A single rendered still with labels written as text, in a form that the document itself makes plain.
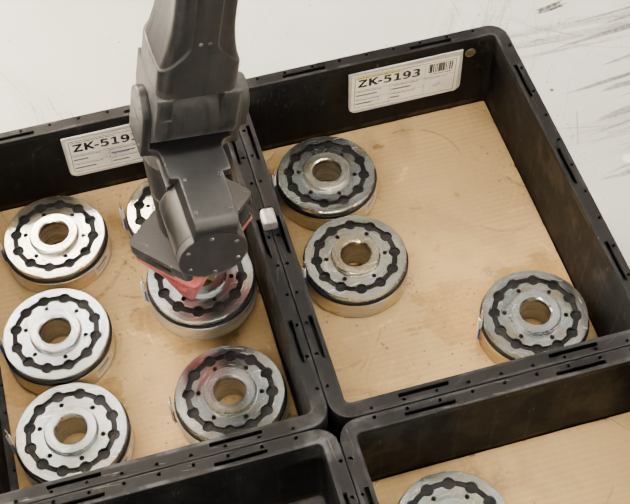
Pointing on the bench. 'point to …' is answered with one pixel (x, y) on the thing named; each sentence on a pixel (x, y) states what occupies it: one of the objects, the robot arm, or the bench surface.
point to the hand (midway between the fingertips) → (201, 271)
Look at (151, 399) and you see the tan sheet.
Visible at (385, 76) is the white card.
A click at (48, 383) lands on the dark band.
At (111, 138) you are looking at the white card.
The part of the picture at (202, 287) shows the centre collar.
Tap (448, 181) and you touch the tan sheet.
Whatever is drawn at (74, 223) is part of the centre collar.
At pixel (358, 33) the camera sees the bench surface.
